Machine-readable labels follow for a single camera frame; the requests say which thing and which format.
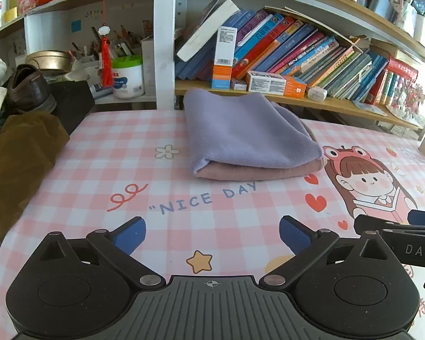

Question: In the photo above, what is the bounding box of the round gold tin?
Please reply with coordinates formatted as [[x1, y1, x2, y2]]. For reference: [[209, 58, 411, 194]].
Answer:
[[25, 50, 71, 76]]

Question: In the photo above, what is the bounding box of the brown cloth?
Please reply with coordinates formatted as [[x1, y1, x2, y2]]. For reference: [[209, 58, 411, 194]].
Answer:
[[0, 110, 71, 242]]

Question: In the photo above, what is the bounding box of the white charger adapter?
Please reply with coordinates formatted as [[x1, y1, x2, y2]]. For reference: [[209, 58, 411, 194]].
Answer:
[[307, 86, 327, 102]]

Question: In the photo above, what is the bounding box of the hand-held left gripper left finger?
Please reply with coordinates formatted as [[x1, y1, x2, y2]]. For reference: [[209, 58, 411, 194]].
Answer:
[[32, 216, 165, 289]]

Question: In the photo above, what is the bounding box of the red tassel ornament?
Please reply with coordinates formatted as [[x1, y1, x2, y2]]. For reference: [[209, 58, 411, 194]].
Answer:
[[98, 25, 114, 88]]

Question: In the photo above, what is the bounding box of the row of colourful books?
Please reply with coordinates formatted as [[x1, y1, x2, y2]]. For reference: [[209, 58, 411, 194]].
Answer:
[[175, 0, 390, 103]]

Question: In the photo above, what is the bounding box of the white jar with green lid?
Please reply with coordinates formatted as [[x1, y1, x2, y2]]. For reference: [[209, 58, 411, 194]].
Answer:
[[111, 55, 145, 100]]

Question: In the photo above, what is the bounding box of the brown leather shoe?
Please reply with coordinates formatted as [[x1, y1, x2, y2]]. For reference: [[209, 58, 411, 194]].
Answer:
[[3, 64, 57, 114]]

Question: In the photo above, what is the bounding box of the black box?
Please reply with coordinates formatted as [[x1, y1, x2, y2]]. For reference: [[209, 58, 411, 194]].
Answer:
[[51, 81, 95, 135]]

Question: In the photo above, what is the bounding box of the red hardcover dictionary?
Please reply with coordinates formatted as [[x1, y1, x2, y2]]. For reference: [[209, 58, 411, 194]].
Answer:
[[388, 57, 419, 81]]

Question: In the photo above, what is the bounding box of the upright white orange box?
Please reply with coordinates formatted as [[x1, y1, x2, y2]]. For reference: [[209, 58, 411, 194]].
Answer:
[[212, 26, 238, 90]]

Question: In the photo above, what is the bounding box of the long white orange box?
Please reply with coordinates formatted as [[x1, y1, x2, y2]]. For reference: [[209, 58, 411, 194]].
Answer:
[[245, 71, 307, 97]]

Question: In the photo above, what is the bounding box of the thick white-edged paperback book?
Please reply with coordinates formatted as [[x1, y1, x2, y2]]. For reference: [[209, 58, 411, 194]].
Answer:
[[177, 0, 241, 62]]

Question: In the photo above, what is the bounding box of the pink checked printed desk mat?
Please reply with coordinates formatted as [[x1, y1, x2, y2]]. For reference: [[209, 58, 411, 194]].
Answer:
[[0, 108, 425, 340]]

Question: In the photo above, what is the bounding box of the beige book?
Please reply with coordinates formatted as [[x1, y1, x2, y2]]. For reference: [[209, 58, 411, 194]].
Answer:
[[370, 39, 421, 66]]

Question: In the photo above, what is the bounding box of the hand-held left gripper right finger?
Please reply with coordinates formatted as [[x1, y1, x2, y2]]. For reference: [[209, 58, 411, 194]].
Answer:
[[258, 215, 394, 290]]

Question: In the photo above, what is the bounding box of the blue leaflet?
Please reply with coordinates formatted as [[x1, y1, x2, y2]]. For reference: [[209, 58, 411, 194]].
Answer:
[[352, 100, 389, 117]]

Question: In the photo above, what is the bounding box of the white bookshelf with wooden boards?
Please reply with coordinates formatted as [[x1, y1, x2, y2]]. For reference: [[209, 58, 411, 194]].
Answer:
[[0, 0, 425, 139]]

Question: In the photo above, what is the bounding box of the colourful flower bouquet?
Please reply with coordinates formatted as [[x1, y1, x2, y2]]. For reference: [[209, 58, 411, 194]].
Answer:
[[391, 80, 425, 120]]

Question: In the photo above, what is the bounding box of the cluster of pens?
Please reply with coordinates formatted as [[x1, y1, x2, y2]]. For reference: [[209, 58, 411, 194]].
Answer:
[[70, 25, 143, 60]]

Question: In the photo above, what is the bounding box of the purple and pink sweater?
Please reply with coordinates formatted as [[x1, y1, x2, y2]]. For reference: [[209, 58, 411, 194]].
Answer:
[[183, 88, 328, 181]]

